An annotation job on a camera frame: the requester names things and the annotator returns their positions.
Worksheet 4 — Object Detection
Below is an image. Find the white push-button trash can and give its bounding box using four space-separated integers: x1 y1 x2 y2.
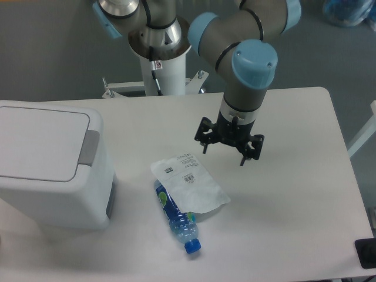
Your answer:
1 100 116 229

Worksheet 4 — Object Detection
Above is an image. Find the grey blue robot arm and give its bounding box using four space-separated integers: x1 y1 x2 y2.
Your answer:
92 1 301 161

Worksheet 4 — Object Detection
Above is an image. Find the black cable on pedestal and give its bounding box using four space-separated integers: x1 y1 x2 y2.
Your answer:
149 46 163 96

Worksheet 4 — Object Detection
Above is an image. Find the blue plastic bag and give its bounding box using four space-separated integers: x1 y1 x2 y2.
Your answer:
322 0 375 28

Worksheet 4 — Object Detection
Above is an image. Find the black device at edge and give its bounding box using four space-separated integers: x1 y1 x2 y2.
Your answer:
354 238 375 269

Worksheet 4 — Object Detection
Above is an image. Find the white frame bar right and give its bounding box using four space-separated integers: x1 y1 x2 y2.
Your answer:
347 101 375 158

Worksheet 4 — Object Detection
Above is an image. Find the white plastic pouch bag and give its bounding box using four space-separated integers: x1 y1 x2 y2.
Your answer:
150 153 230 214

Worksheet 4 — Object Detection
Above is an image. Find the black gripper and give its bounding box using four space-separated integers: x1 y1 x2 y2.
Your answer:
194 111 264 166

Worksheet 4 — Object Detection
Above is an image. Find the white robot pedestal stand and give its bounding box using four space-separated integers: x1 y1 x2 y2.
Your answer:
102 54 209 99

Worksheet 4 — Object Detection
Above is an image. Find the blue label plastic bottle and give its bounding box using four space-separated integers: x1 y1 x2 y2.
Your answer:
154 180 201 254

